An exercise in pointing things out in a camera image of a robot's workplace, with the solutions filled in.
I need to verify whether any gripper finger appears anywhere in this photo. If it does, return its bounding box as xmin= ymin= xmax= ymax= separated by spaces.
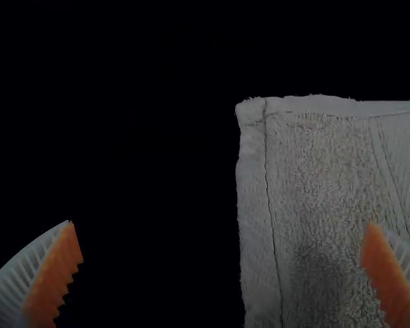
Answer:
xmin=0 ymin=219 xmax=85 ymax=328
xmin=359 ymin=220 xmax=410 ymax=328

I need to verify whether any pale towel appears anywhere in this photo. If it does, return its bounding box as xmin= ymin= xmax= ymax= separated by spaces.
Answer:
xmin=234 ymin=92 xmax=410 ymax=328

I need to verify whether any black mat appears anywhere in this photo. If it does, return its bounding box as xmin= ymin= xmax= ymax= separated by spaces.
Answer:
xmin=0 ymin=0 xmax=410 ymax=328

